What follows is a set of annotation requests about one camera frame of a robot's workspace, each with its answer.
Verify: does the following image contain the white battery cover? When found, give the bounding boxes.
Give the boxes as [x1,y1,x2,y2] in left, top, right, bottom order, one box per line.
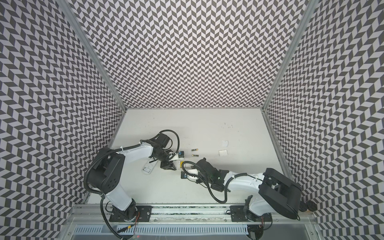
[222,141,229,148]

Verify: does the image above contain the white remote green buttons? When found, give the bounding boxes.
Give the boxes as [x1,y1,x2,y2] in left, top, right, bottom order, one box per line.
[174,160,185,170]

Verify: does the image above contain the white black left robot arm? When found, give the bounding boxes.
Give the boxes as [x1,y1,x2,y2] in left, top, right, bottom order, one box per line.
[84,130,180,222]

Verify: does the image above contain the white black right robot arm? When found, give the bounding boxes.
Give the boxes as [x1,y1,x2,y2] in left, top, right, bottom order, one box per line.
[195,159,302,220]

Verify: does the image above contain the black round knob pair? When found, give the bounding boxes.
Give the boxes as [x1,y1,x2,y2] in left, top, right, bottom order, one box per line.
[299,200,318,212]

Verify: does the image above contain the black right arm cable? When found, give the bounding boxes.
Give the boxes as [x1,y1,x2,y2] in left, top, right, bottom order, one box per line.
[181,160,250,204]

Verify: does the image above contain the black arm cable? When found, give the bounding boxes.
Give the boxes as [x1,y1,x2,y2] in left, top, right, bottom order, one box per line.
[181,160,250,204]
[140,129,181,160]

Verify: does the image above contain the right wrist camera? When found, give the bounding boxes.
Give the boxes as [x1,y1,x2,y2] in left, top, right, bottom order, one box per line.
[181,169,199,181]

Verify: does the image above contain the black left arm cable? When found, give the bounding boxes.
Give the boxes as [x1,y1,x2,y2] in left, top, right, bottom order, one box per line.
[140,129,181,160]

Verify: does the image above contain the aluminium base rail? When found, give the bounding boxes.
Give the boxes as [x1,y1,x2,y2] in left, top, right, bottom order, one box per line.
[67,204,317,226]

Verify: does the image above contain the aluminium corner post left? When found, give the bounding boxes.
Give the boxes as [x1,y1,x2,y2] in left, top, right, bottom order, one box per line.
[56,0,126,111]

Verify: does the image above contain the aluminium corner post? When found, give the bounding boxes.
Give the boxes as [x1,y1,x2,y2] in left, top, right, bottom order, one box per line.
[262,0,319,112]
[56,0,126,111]

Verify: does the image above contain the aluminium corner post right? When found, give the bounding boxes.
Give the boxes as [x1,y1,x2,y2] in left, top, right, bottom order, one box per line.
[262,0,319,112]

